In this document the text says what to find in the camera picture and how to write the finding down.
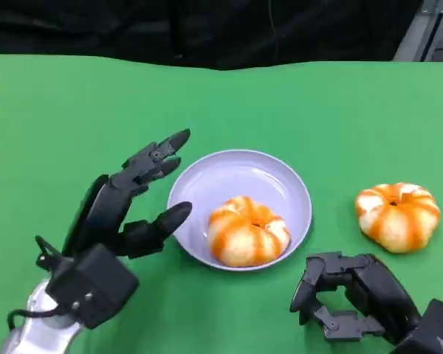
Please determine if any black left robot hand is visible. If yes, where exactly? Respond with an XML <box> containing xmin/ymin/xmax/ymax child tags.
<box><xmin>61</xmin><ymin>128</ymin><xmax>193</xmax><ymax>259</ymax></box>

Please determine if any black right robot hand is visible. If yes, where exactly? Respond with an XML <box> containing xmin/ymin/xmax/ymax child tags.
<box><xmin>289</xmin><ymin>251</ymin><xmax>422</xmax><ymax>346</ymax></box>

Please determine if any orange and white bread roll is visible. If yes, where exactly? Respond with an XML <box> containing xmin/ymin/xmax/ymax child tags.
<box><xmin>207</xmin><ymin>195</ymin><xmax>292</xmax><ymax>268</ymax></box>
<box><xmin>355</xmin><ymin>182</ymin><xmax>442</xmax><ymax>254</ymax></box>

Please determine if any lilac plate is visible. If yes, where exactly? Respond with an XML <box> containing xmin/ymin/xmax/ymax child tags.
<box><xmin>167</xmin><ymin>149</ymin><xmax>313</xmax><ymax>273</ymax></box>

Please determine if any black backdrop cloth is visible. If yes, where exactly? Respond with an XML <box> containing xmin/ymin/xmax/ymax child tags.
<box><xmin>0</xmin><ymin>0</ymin><xmax>424</xmax><ymax>71</ymax></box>

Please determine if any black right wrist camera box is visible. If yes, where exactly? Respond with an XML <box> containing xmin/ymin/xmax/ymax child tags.
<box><xmin>391</xmin><ymin>298</ymin><xmax>443</xmax><ymax>354</ymax></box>

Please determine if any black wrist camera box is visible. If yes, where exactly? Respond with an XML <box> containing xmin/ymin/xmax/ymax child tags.
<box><xmin>391</xmin><ymin>298</ymin><xmax>443</xmax><ymax>354</ymax></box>
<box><xmin>46</xmin><ymin>243</ymin><xmax>140</xmax><ymax>330</ymax></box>

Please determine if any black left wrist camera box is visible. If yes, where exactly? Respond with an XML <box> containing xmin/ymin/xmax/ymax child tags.
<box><xmin>46</xmin><ymin>243</ymin><xmax>140</xmax><ymax>330</ymax></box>

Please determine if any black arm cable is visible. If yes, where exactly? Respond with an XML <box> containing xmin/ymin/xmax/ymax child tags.
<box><xmin>7</xmin><ymin>235</ymin><xmax>75</xmax><ymax>333</ymax></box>

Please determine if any grey metal frame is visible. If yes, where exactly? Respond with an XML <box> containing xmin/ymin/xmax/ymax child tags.
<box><xmin>393</xmin><ymin>0</ymin><xmax>443</xmax><ymax>63</ymax></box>

